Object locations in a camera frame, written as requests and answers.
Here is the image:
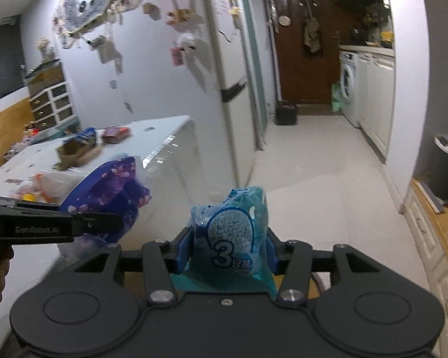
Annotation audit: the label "white orange plastic bag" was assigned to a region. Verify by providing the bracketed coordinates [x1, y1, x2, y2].
[10, 169, 86, 204]

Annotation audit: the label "purple floral plastic bag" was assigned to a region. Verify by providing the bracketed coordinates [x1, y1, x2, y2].
[58, 156, 151, 262]

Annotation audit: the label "white kitchen cabinets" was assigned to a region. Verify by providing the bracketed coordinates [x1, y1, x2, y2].
[358, 53, 395, 158]

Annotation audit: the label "black bin by door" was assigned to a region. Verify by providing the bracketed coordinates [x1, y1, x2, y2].
[274, 101, 298, 126]

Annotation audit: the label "teal sponge package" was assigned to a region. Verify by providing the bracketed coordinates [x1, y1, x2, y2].
[172, 187, 277, 297]

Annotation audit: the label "bag hanging on door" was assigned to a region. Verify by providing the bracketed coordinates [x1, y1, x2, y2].
[302, 0, 322, 55]

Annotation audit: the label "dark brown door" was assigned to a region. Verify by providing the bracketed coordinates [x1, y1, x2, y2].
[268, 0, 340, 106]

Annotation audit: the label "red snack packet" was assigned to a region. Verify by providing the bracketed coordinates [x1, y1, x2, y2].
[101, 126, 132, 145]

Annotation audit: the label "white low wooden cabinet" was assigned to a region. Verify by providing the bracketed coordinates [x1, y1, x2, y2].
[404, 179, 448, 357]

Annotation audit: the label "white washing machine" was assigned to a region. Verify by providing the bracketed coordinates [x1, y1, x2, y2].
[339, 51, 360, 129]

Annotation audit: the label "white refrigerator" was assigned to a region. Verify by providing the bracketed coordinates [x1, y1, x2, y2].
[203, 0, 256, 187]

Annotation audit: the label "white drawer shelf unit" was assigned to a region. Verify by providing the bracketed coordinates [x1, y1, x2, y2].
[24, 59, 79, 132]

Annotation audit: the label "green plastic bag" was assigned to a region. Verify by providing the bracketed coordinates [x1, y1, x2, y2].
[331, 82, 342, 113]

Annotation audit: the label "brown cardboard box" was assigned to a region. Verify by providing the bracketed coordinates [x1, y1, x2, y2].
[55, 138, 102, 171]

